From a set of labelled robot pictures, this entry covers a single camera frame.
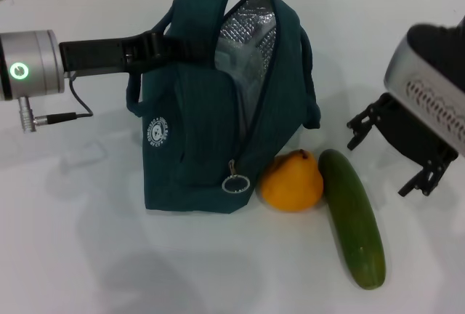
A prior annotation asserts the green cucumber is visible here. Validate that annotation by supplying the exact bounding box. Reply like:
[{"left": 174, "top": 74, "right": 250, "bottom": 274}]
[{"left": 318, "top": 149, "right": 387, "bottom": 291}]

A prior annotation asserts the orange yellow pear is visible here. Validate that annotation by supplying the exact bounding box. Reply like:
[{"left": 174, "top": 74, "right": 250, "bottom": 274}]
[{"left": 259, "top": 149, "right": 324, "bottom": 213}]

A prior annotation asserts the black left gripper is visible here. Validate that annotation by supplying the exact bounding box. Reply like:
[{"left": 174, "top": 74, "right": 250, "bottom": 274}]
[{"left": 59, "top": 31, "right": 215, "bottom": 75}]

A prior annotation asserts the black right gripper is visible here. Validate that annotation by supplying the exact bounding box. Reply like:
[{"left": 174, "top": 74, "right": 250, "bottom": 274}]
[{"left": 346, "top": 92, "right": 459, "bottom": 198}]

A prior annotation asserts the dark teal insulated lunch bag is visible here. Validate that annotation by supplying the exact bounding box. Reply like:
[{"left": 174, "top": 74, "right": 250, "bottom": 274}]
[{"left": 125, "top": 0, "right": 323, "bottom": 216}]

